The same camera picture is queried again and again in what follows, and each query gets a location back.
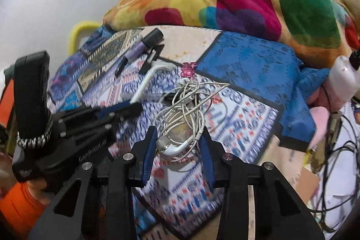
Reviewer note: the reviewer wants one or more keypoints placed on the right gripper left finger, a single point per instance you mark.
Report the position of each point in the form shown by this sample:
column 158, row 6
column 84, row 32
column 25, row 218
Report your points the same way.
column 144, row 152

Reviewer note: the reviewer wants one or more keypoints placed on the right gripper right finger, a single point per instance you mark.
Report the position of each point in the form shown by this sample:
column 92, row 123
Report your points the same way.
column 211, row 155

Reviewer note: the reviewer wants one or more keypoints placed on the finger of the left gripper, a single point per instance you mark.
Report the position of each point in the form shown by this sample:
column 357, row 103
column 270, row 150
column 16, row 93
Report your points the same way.
column 125, row 110

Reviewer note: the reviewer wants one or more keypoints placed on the purple spray can black cap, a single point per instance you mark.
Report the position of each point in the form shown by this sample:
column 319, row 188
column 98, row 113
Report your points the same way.
column 153, row 38

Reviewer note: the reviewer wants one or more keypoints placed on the white plastic stick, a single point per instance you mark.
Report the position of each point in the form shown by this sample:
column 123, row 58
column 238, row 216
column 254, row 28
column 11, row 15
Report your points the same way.
column 155, row 66

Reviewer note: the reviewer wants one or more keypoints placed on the black marker pen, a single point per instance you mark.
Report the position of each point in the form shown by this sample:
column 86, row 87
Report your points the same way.
column 124, row 61

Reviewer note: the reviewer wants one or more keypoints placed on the orange box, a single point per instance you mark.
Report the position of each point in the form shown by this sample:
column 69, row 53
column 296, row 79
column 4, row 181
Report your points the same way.
column 7, row 104

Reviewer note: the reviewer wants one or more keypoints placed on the blue patterned bed sheet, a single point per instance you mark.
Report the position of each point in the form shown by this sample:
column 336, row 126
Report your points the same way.
column 245, row 90

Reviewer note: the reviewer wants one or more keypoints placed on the pink hair clip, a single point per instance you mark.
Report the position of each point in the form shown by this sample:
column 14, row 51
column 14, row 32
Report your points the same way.
column 188, row 69

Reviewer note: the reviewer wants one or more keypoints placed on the yellow foam tube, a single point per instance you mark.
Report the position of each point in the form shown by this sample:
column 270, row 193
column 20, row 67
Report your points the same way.
column 79, row 31

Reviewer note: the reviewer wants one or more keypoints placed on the white bottle black cap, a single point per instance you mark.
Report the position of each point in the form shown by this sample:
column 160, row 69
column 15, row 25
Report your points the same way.
column 343, row 80

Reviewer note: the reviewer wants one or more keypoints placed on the colourful fleece blanket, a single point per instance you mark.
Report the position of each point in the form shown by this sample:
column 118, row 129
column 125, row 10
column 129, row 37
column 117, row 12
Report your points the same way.
column 318, row 30

